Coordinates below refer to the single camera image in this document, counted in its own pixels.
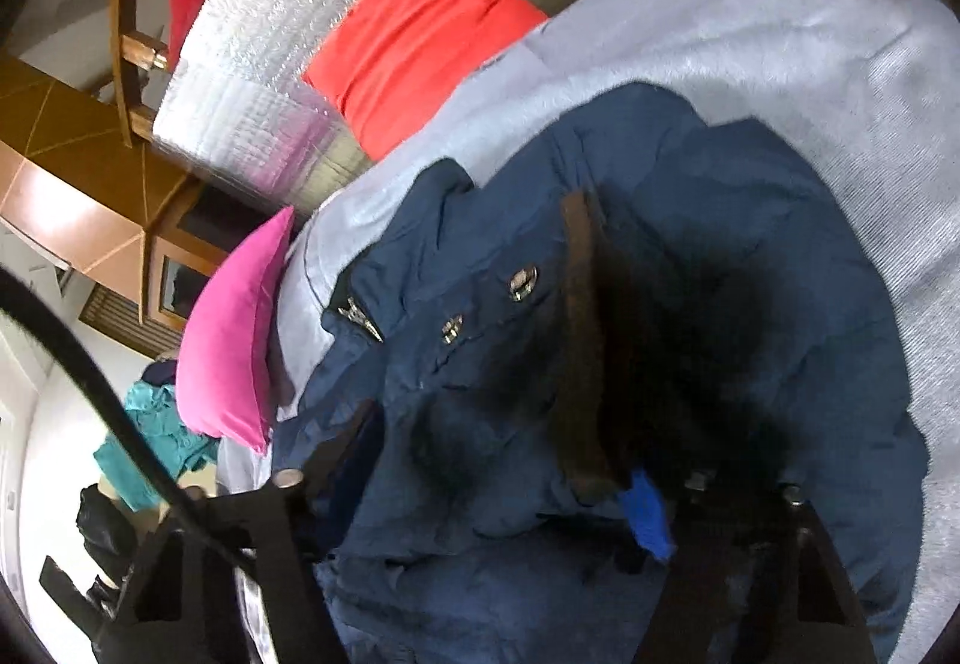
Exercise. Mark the orange-red pillow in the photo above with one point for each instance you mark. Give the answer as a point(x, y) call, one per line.
point(424, 33)

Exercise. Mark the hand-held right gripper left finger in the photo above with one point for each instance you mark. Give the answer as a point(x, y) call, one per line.
point(279, 521)

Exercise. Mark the navy blue fur-trimmed jacket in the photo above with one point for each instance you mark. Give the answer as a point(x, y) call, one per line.
point(480, 409)

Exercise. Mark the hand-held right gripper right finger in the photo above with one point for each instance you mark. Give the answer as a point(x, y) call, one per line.
point(649, 514)

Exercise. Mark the light grey blanket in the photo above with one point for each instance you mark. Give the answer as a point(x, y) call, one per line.
point(787, 48)

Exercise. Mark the black bag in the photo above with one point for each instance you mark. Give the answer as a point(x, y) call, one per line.
point(105, 533)

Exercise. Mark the silver foil insulation mat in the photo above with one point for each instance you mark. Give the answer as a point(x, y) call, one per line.
point(247, 109)

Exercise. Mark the teal cloth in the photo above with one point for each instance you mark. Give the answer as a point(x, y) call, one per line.
point(154, 439)

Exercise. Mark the wooden bed frame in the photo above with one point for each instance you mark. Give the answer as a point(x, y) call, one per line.
point(131, 45)

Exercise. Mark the wooden framed glass cabinet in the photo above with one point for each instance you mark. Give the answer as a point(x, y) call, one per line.
point(176, 274)

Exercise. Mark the pink pillow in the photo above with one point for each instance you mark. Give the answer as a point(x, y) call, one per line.
point(232, 349)

